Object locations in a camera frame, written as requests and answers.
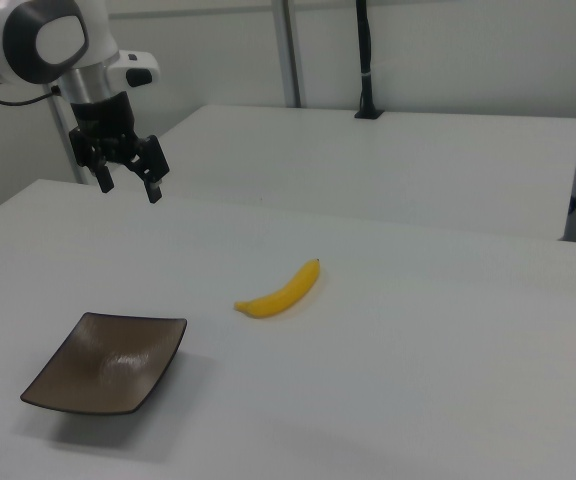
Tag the yellow banana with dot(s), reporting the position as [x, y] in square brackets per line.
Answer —
[283, 296]

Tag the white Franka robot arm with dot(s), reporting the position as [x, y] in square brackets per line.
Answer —
[28, 40]

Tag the brown square ceramic plate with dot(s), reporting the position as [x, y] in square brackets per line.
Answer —
[105, 362]

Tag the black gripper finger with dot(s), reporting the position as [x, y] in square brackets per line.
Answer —
[99, 165]
[154, 157]

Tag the black camera pole with base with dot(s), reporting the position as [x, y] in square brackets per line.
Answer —
[366, 55]

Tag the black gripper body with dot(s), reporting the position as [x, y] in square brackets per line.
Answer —
[103, 117]

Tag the aluminium frame post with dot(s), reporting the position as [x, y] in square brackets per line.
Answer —
[288, 55]

